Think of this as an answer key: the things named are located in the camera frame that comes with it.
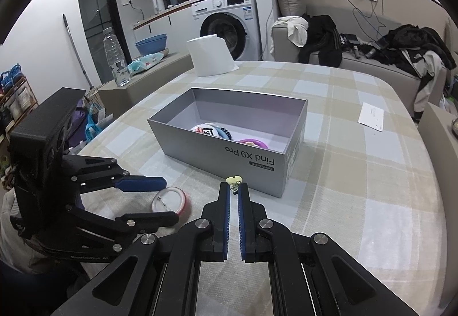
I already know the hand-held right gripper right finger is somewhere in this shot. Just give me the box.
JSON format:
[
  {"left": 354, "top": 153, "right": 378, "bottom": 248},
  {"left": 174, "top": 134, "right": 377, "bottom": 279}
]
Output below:
[{"left": 237, "top": 183, "right": 419, "bottom": 316}]

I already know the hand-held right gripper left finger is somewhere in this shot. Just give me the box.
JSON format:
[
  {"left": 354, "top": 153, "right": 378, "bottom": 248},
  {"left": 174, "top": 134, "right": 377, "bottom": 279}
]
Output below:
[{"left": 50, "top": 183, "right": 231, "bottom": 316}]

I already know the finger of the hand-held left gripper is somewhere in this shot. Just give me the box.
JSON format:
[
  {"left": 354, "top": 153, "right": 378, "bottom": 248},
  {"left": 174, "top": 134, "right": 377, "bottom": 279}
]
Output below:
[
  {"left": 62, "top": 155, "right": 167, "bottom": 195},
  {"left": 66, "top": 204, "right": 179, "bottom": 252}
]

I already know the red rimmed pin badge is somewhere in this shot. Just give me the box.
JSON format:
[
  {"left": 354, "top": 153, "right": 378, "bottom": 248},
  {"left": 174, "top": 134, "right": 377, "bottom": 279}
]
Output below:
[{"left": 151, "top": 186, "right": 190, "bottom": 220}]

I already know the small yellow green charm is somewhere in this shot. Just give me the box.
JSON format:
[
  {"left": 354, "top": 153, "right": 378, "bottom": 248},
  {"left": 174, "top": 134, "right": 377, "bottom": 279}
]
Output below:
[{"left": 225, "top": 176, "right": 242, "bottom": 195}]

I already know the grey cardboard box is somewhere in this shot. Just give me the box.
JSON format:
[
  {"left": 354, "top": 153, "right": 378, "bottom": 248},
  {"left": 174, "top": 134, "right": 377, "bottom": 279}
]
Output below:
[{"left": 147, "top": 87, "right": 309, "bottom": 199}]

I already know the pink bangle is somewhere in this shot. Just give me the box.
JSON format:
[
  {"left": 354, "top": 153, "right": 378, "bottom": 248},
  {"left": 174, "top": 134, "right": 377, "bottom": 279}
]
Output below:
[{"left": 237, "top": 138, "right": 270, "bottom": 150}]

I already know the printed white pin badge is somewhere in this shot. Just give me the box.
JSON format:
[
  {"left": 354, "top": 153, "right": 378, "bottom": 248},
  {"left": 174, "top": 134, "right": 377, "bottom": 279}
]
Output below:
[{"left": 191, "top": 123, "right": 220, "bottom": 136}]

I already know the purple bag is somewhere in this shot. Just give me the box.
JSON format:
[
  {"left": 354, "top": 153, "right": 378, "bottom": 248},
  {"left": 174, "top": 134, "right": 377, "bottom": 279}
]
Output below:
[{"left": 70, "top": 106, "right": 90, "bottom": 148}]

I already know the shoe rack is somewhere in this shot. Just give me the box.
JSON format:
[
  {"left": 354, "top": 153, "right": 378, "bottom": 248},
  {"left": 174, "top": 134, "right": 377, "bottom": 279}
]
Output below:
[{"left": 0, "top": 63, "right": 38, "bottom": 188}]

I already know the blue mesh basket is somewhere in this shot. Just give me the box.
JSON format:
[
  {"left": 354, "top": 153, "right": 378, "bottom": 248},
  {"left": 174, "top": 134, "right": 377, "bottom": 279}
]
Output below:
[{"left": 85, "top": 103, "right": 106, "bottom": 141}]

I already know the beige upholstered bench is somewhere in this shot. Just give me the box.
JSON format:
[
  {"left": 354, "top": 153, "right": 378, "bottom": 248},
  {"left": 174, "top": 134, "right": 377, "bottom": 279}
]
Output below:
[
  {"left": 97, "top": 51, "right": 194, "bottom": 116},
  {"left": 418, "top": 101, "right": 458, "bottom": 195}
]

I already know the checked beige tablecloth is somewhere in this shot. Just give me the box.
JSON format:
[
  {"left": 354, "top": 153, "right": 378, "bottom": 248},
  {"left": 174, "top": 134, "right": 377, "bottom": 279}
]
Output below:
[{"left": 77, "top": 60, "right": 446, "bottom": 316}]

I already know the clear water bottle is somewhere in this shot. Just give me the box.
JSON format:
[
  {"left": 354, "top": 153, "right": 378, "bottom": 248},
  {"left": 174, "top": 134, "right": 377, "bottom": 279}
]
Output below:
[{"left": 103, "top": 27, "right": 131, "bottom": 87}]

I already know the wet wipes pack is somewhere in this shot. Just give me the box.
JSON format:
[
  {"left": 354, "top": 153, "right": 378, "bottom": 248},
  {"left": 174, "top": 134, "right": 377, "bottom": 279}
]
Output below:
[{"left": 127, "top": 53, "right": 165, "bottom": 74}]

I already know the blue basin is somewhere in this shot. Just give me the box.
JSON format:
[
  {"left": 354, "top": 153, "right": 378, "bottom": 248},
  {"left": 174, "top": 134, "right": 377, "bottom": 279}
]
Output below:
[{"left": 135, "top": 34, "right": 168, "bottom": 56}]

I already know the dark glass door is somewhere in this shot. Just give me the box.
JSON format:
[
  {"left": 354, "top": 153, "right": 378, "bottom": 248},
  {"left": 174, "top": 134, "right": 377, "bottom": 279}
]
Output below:
[{"left": 76, "top": 0, "right": 131, "bottom": 87}]

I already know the white tissue roll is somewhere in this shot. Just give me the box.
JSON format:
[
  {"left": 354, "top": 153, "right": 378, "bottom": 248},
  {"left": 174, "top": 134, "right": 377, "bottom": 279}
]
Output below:
[{"left": 187, "top": 35, "right": 240, "bottom": 77}]

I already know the white paper card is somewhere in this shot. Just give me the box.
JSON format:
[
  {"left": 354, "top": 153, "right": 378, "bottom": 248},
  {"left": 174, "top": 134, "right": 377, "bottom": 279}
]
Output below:
[{"left": 358, "top": 102, "right": 385, "bottom": 132}]

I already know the white washing machine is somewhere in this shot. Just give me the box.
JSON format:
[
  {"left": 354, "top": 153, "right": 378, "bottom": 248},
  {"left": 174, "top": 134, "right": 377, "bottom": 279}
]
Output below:
[{"left": 189, "top": 0, "right": 262, "bottom": 62}]

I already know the white garment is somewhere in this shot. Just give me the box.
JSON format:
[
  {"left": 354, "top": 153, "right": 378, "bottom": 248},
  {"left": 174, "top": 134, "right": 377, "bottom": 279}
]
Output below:
[{"left": 275, "top": 16, "right": 309, "bottom": 48}]

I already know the black striped garment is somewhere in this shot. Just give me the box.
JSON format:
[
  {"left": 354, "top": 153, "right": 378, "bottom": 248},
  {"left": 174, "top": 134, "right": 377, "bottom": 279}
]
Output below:
[{"left": 299, "top": 14, "right": 343, "bottom": 68}]

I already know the beige sofa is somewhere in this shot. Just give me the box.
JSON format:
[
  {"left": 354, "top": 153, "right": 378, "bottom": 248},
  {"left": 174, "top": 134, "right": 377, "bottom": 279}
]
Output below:
[{"left": 272, "top": 17, "right": 451, "bottom": 109}]

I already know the white grey jacket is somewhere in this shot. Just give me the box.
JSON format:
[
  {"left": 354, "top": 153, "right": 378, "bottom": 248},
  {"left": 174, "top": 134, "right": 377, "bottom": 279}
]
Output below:
[{"left": 401, "top": 47, "right": 448, "bottom": 116}]

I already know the black jacket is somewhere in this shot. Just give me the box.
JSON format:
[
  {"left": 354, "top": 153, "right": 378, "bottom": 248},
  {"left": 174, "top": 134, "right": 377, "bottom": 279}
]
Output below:
[{"left": 381, "top": 24, "right": 457, "bottom": 69}]

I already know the grey mop handle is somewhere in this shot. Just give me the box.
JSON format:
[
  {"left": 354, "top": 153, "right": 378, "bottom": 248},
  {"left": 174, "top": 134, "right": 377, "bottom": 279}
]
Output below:
[{"left": 62, "top": 13, "right": 94, "bottom": 89}]

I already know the black cable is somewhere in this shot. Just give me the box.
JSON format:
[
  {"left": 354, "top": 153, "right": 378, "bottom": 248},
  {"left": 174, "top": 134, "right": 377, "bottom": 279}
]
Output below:
[{"left": 352, "top": 0, "right": 387, "bottom": 42}]

